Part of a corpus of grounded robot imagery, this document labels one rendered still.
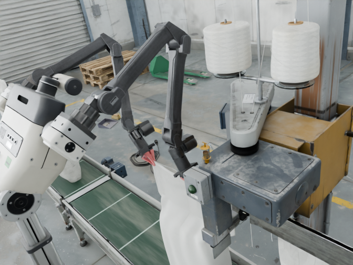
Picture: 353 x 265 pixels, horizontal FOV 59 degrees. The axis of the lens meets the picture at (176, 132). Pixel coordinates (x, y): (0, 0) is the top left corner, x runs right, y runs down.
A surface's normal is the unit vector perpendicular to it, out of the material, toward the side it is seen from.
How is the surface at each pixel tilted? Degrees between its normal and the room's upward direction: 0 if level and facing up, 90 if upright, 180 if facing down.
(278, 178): 0
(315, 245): 90
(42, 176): 115
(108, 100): 84
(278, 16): 90
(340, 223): 0
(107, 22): 91
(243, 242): 0
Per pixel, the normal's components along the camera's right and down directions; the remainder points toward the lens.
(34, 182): 0.36, 0.73
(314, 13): -0.73, 0.41
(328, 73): 0.67, 0.25
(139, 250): -0.15, -0.88
